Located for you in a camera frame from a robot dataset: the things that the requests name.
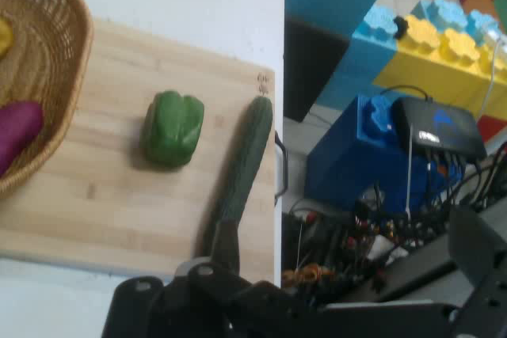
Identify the purple sweet potato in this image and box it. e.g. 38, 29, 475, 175
0, 101, 44, 177

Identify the yellow foam block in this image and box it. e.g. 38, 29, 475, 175
372, 14, 507, 121

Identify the black plastic knob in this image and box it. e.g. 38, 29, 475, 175
393, 16, 410, 40

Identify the long green cucumber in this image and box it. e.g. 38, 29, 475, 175
212, 95, 274, 232

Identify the yellow round fruit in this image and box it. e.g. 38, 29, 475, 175
0, 17, 13, 56

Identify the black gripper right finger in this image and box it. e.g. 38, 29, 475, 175
449, 205, 507, 338

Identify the orange coiled wire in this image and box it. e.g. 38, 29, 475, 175
283, 264, 336, 287

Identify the light blue foam block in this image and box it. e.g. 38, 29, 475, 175
410, 0, 502, 48
316, 5, 399, 112

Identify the dark blue foam block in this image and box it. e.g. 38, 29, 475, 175
303, 94, 464, 212

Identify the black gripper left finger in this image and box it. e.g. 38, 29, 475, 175
101, 218, 318, 338

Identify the wooden cutting board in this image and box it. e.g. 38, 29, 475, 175
0, 17, 288, 286

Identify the white thin cable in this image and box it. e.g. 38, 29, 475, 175
477, 32, 507, 117

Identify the black network router box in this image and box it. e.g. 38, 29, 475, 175
391, 96, 488, 165

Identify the woven wicker basket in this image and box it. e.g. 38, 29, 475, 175
0, 0, 95, 196

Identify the green bell pepper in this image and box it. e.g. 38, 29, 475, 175
139, 90, 205, 169

